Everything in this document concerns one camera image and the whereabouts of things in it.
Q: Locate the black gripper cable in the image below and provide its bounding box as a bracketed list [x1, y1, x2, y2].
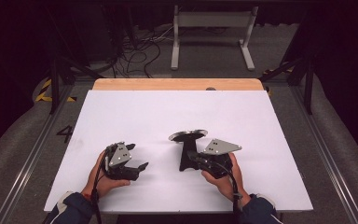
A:
[90, 148, 110, 224]
[218, 162, 243, 224]

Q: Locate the white board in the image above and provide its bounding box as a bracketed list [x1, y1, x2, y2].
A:
[43, 90, 314, 215]

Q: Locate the wooden table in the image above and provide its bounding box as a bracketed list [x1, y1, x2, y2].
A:
[92, 77, 265, 91]

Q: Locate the aluminium floor rail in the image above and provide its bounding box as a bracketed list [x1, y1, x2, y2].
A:
[0, 83, 76, 224]
[288, 83, 358, 224]

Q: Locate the oval pearl-rimmed photo frame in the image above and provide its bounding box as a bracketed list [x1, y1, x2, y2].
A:
[168, 129, 209, 173]

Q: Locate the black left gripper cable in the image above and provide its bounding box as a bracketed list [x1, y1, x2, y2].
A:
[90, 148, 110, 224]

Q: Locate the person's right hand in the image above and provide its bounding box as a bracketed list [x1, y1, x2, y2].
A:
[200, 152, 251, 203]

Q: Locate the bundle of floor cables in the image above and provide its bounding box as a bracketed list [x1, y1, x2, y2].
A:
[111, 26, 176, 78]

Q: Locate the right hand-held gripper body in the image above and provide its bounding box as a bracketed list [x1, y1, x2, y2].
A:
[197, 138, 242, 180]

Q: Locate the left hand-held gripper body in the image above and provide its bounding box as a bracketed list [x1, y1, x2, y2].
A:
[103, 142, 141, 182]

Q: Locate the white metal desk frame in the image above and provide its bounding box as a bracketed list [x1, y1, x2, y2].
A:
[171, 4, 260, 72]

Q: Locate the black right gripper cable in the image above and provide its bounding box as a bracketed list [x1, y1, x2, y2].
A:
[218, 162, 243, 224]

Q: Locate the black metal stand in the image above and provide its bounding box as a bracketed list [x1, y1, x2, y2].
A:
[258, 18, 316, 116]
[45, 6, 105, 116]

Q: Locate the person's left hand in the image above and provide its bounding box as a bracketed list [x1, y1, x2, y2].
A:
[82, 150, 131, 200]

